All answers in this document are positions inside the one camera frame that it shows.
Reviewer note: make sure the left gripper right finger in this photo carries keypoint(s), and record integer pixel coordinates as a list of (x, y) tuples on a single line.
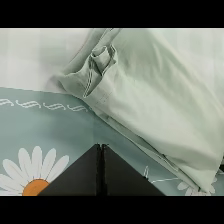
[(125, 178)]

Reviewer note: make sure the pale green shirt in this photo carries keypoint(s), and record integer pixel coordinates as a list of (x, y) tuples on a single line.
[(156, 96)]

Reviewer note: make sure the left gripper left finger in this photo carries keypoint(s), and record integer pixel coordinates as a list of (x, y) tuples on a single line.
[(80, 178)]

